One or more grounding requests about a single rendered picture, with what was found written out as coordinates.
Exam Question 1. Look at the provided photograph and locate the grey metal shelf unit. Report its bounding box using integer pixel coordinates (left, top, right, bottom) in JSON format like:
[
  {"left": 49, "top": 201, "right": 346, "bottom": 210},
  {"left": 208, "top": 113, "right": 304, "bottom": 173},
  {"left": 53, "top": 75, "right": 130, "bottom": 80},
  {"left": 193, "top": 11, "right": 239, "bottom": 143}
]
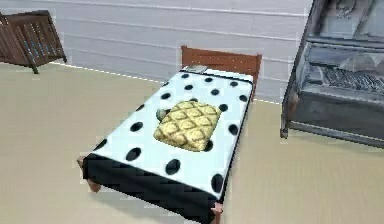
[{"left": 279, "top": 0, "right": 384, "bottom": 150}]

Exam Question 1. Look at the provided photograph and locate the white black-dotted bed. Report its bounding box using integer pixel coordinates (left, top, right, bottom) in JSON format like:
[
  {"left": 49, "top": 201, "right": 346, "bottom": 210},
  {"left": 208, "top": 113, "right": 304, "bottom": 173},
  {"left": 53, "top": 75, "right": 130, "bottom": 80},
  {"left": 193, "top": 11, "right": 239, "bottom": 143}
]
[{"left": 77, "top": 45, "right": 263, "bottom": 224}]

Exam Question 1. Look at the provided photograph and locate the dark grey keyboard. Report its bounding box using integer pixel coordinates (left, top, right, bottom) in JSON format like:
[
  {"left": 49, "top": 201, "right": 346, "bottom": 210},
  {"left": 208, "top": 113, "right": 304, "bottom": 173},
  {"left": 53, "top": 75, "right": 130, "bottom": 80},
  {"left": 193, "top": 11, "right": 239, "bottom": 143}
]
[{"left": 322, "top": 66, "right": 384, "bottom": 94}]

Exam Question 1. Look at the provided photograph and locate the dark brown slatted furniture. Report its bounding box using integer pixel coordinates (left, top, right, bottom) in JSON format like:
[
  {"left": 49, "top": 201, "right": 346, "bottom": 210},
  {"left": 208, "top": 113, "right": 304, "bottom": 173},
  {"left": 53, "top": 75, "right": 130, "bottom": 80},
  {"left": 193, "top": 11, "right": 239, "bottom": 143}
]
[{"left": 0, "top": 9, "right": 68, "bottom": 75}]

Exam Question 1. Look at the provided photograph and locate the small grey-green ball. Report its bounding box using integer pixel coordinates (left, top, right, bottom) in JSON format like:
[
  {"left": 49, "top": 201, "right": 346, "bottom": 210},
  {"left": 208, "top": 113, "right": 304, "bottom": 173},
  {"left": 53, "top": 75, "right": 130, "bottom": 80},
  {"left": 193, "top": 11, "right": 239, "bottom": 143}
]
[{"left": 155, "top": 108, "right": 169, "bottom": 122}]

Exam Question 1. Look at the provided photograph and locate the grey flat book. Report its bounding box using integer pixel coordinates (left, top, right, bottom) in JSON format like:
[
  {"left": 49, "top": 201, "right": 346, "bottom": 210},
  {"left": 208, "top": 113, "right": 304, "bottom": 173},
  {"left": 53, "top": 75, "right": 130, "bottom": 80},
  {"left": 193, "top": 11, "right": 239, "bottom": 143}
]
[{"left": 184, "top": 64, "right": 208, "bottom": 74}]

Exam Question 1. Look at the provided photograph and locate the yellow quilted pillow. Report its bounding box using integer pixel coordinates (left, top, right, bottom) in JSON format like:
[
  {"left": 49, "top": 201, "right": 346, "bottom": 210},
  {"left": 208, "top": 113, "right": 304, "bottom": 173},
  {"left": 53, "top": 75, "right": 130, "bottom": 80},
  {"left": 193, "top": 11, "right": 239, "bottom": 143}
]
[{"left": 153, "top": 100, "right": 223, "bottom": 153}]

